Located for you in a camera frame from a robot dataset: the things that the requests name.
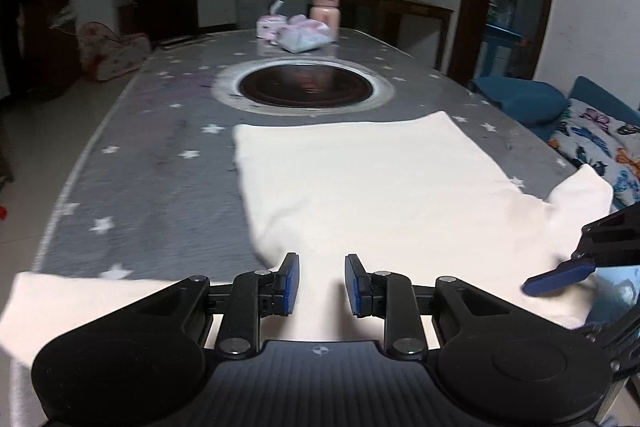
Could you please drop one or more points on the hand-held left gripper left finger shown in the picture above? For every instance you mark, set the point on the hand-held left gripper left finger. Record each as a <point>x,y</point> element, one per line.
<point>289,286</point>

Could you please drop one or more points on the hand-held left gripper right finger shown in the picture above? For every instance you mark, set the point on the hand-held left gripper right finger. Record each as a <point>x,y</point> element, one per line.
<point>356,288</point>

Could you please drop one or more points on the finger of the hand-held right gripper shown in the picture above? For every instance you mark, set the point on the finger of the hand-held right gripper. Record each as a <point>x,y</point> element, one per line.
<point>557,280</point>

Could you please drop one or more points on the cream white shirt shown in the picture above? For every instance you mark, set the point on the cream white shirt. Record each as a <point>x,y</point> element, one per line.
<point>375,192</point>

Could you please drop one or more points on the butterfly print cushion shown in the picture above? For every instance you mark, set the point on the butterfly print cushion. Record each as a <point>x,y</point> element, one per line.
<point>595,137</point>

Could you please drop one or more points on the blue sofa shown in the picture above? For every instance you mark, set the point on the blue sofa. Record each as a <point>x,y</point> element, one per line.
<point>520,102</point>

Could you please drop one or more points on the grey star-print tablecloth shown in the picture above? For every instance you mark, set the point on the grey star-print tablecloth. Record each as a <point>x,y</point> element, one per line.
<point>150,157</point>

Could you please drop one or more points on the round black built-in cooktop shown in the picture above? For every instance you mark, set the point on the round black built-in cooktop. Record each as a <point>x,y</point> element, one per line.
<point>305,84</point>

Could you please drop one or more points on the small blue table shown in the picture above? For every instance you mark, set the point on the small blue table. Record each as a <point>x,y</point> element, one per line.
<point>502,34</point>

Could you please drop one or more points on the pastel tissue pack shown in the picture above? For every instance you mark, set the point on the pastel tissue pack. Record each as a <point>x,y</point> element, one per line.
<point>306,36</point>

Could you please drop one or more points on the white tissue pack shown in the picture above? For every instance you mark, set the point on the white tissue pack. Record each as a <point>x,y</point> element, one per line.
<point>269,24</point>

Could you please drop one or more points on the pink bottle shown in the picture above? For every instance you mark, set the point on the pink bottle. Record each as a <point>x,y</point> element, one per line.
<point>324,14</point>

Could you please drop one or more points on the dark wooden side table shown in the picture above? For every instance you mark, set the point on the dark wooden side table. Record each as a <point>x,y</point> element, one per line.
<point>410,9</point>

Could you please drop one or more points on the floral child sofa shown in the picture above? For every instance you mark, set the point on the floral child sofa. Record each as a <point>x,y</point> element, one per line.
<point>107,52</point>

